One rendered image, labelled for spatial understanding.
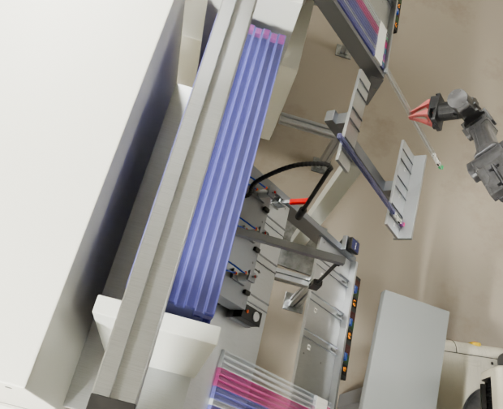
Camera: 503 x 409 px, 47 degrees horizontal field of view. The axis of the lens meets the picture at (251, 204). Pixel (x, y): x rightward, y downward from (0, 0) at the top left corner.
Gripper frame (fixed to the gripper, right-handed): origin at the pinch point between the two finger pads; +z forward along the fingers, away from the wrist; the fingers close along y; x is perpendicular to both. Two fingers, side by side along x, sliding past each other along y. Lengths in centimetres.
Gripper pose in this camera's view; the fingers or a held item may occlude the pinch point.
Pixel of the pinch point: (411, 115)
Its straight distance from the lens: 190.9
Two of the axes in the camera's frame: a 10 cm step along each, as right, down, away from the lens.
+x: 5.3, 5.2, 6.7
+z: -8.0, 0.3, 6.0
